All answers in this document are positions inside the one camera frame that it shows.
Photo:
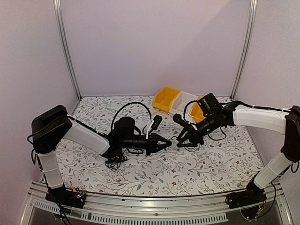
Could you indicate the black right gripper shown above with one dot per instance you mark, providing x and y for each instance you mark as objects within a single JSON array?
[{"x": 194, "y": 137}]

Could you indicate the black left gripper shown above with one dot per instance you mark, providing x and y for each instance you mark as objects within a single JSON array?
[{"x": 156, "y": 138}]

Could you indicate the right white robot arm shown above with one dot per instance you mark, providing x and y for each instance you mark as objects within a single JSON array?
[{"x": 283, "y": 121}]

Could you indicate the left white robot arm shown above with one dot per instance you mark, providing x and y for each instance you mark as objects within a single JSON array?
[{"x": 56, "y": 124}]

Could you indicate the right yellow plastic bin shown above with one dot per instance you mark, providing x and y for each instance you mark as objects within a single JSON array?
[{"x": 194, "y": 113}]

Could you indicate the yellow plastic bin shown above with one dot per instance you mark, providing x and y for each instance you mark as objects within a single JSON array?
[
  {"x": 194, "y": 113},
  {"x": 164, "y": 98}
]

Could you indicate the white translucent plastic bin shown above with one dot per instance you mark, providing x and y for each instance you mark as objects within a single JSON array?
[{"x": 180, "y": 101}]

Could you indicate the left yellow plastic bin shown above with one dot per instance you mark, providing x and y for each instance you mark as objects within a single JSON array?
[{"x": 164, "y": 98}]

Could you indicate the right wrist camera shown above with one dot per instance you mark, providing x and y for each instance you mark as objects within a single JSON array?
[{"x": 177, "y": 118}]

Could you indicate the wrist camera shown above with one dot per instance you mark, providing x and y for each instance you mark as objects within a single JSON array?
[
  {"x": 153, "y": 125},
  {"x": 177, "y": 118}
]

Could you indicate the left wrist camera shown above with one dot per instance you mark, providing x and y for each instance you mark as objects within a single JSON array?
[{"x": 153, "y": 125}]

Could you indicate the aluminium front rail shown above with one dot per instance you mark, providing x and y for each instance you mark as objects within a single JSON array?
[{"x": 102, "y": 209}]

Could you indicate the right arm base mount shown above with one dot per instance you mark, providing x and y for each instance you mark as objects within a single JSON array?
[{"x": 253, "y": 197}]

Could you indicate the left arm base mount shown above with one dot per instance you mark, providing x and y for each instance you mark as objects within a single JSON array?
[{"x": 73, "y": 198}]

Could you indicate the right aluminium frame post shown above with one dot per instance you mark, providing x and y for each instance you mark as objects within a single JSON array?
[{"x": 245, "y": 49}]

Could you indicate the aluminium frame post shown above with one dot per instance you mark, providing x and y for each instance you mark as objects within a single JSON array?
[
  {"x": 65, "y": 48},
  {"x": 245, "y": 49}
]

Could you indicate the left aluminium frame post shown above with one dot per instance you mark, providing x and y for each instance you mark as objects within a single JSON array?
[{"x": 65, "y": 48}]

